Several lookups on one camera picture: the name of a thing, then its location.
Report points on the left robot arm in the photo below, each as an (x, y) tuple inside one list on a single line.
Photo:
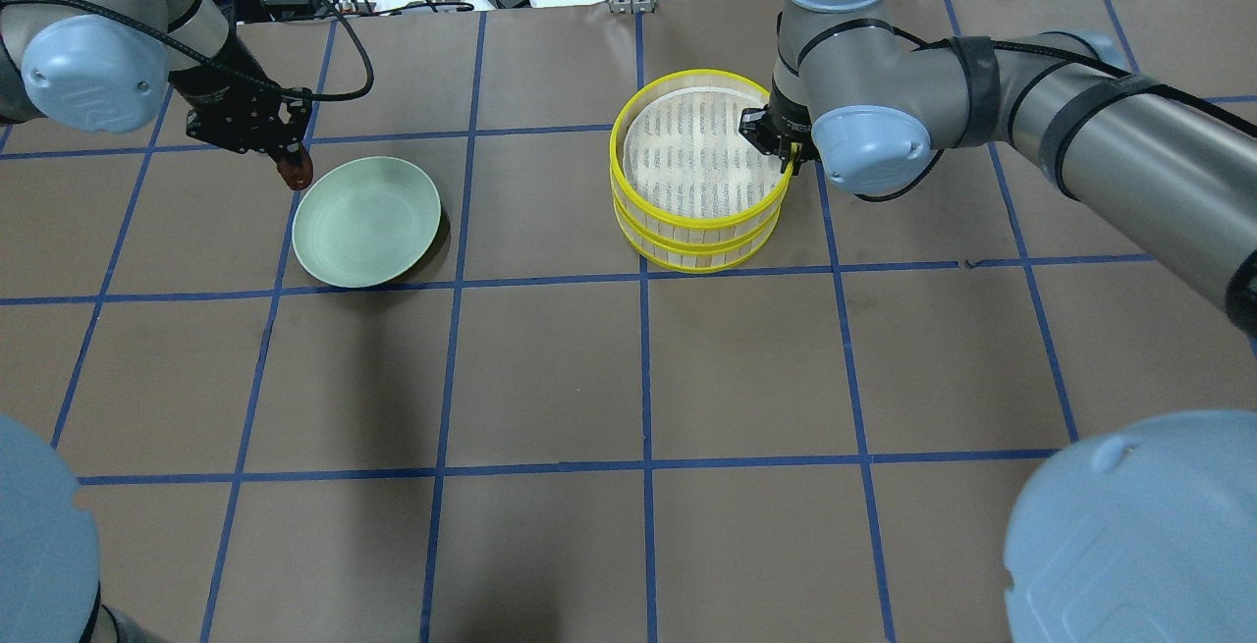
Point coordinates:
[(101, 66)]

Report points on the pale green plate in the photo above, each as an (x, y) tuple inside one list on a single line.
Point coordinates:
[(366, 222)]

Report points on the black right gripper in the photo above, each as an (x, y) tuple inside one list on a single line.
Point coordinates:
[(783, 116)]

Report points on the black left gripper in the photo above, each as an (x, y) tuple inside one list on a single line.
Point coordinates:
[(218, 81)]

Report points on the yellow rimmed bamboo steamer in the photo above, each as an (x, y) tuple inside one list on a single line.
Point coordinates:
[(695, 258)]

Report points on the brown steamed bun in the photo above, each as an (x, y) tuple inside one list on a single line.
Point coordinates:
[(295, 170)]

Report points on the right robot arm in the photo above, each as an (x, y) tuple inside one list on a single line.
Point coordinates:
[(1053, 423)]

